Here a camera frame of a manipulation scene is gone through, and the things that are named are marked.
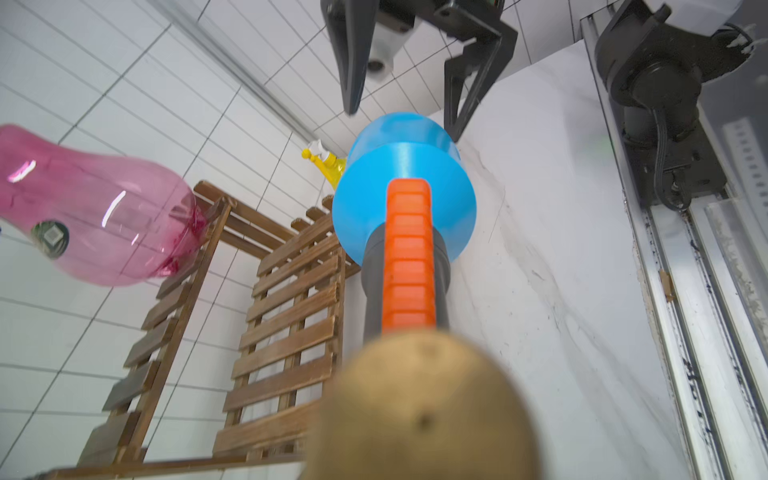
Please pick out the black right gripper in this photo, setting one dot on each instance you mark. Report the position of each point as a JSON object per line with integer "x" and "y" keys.
{"x": 489, "y": 48}

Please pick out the blue spray bottle orange trigger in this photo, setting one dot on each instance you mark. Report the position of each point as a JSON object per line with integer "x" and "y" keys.
{"x": 404, "y": 209}

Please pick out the pink pressure sprayer bottle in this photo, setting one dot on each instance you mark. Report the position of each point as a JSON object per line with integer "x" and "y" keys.
{"x": 106, "y": 220}

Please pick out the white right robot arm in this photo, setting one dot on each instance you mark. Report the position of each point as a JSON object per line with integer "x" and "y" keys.
{"x": 651, "y": 62}

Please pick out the yellow spray bottle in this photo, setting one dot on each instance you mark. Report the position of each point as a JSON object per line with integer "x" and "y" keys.
{"x": 331, "y": 166}

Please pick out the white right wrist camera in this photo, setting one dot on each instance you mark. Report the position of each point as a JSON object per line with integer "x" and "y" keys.
{"x": 385, "y": 45}

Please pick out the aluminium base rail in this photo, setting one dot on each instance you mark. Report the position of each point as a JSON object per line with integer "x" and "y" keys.
{"x": 705, "y": 268}

